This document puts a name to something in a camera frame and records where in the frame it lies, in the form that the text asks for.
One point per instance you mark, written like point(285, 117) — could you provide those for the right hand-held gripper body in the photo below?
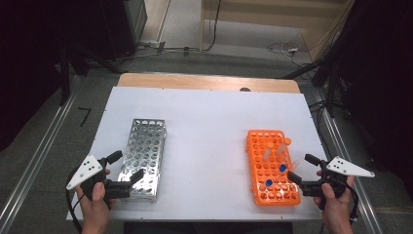
point(344, 166)

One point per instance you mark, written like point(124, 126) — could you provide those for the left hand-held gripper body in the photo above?
point(85, 170)

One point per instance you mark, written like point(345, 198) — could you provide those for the clear test tube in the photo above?
point(295, 164)

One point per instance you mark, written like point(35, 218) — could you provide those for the metal test tube rack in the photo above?
point(142, 146)

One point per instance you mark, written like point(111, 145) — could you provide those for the orange plastic test tube rack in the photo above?
point(263, 169)

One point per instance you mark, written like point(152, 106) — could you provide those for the person's left hand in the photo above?
point(97, 195)

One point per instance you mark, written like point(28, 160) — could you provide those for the person's right hand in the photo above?
point(329, 195)

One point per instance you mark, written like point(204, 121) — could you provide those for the black metal stand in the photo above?
point(331, 87)
point(65, 74)

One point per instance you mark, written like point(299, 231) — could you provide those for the white board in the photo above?
point(207, 130)

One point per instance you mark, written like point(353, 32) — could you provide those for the person's dark clothing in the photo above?
point(207, 228)

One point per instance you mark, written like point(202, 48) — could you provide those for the dark curtain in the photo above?
point(380, 81)
point(29, 65)

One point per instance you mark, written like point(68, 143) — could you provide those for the black cabinet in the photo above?
point(125, 26)

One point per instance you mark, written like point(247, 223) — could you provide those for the aluminium floor rail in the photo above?
point(35, 159)
point(344, 136)

